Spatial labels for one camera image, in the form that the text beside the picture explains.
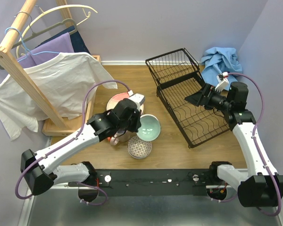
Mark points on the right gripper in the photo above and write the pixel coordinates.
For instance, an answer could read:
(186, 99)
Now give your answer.
(197, 98)

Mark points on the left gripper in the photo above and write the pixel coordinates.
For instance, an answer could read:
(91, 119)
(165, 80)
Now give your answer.
(131, 123)

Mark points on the pink mug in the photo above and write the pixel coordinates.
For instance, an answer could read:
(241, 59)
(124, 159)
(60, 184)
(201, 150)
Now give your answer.
(120, 136)

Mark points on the pink white plate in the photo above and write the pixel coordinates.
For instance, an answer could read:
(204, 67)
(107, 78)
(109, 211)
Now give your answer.
(117, 98)

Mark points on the teal bowl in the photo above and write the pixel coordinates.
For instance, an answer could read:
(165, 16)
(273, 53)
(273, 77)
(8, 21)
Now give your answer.
(150, 128)

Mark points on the white patterned bowl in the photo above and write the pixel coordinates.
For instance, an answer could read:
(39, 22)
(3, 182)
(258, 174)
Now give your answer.
(137, 146)

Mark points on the plain white bowl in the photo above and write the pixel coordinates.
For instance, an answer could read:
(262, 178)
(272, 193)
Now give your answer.
(139, 156)

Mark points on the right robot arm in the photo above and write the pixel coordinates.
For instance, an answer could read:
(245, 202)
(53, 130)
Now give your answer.
(263, 186)

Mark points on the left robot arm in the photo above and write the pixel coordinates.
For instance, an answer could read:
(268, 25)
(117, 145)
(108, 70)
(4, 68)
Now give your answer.
(43, 169)

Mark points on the blue cloth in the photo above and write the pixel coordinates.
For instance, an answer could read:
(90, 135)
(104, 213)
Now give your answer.
(218, 60)

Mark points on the white t-shirt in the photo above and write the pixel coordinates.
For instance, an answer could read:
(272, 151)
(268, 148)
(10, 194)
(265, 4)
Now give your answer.
(64, 80)

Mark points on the navy garment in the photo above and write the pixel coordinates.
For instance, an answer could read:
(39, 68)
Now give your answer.
(76, 40)

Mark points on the purple shirt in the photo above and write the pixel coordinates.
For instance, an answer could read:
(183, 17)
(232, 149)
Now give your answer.
(61, 44)

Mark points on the blue hanger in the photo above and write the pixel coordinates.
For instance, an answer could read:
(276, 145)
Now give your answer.
(26, 49)

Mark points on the grey hanger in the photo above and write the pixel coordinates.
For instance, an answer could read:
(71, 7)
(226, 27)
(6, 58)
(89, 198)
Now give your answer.
(36, 34)

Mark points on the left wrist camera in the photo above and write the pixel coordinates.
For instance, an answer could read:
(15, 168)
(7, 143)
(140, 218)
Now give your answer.
(137, 98)

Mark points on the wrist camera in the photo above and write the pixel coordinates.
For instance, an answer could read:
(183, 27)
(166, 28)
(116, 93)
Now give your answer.
(223, 81)
(137, 98)

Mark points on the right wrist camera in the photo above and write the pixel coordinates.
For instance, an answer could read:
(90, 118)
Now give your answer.
(223, 81)

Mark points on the black wire dish rack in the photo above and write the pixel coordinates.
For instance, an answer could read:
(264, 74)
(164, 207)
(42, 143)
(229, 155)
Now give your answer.
(177, 77)

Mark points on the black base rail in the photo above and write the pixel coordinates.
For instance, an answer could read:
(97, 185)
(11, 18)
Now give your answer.
(157, 182)

